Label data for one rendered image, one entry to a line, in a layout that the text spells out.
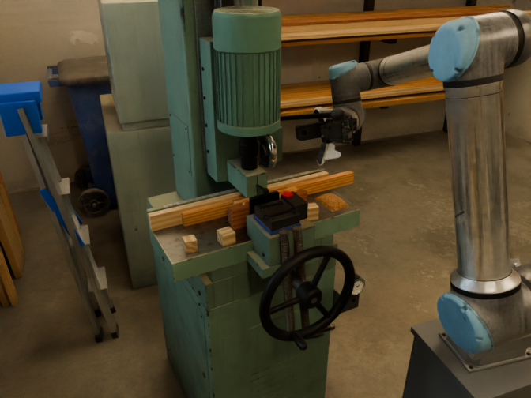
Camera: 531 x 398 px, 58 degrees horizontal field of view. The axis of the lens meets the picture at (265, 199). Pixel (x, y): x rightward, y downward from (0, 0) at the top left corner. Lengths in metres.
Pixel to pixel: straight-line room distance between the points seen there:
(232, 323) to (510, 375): 0.80
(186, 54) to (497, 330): 1.06
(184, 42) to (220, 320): 0.80
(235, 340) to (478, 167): 0.85
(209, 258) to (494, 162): 0.72
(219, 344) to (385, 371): 0.96
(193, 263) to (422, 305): 1.58
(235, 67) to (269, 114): 0.16
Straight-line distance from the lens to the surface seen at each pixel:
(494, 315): 1.19
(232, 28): 1.21
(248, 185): 1.37
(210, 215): 1.41
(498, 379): 1.56
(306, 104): 3.55
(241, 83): 1.23
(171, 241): 1.34
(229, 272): 1.34
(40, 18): 3.60
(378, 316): 2.48
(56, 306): 2.69
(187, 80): 1.45
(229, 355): 1.54
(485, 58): 1.05
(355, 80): 1.54
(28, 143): 1.94
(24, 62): 3.66
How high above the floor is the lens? 1.62
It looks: 28 degrees down
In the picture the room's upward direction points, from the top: straight up
